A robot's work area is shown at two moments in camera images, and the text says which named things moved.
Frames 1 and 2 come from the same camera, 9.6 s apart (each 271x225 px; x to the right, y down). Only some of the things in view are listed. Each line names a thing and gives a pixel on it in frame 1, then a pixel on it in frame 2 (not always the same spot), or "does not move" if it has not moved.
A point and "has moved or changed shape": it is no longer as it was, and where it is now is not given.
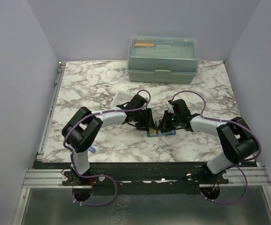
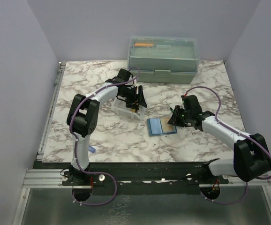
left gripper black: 148,122 to 137,99
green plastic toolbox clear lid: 163,59 does not move
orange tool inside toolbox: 143,44 does not move
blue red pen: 92,149 does not move
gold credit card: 152,132 has moved or changed shape
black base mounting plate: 144,178 does not move
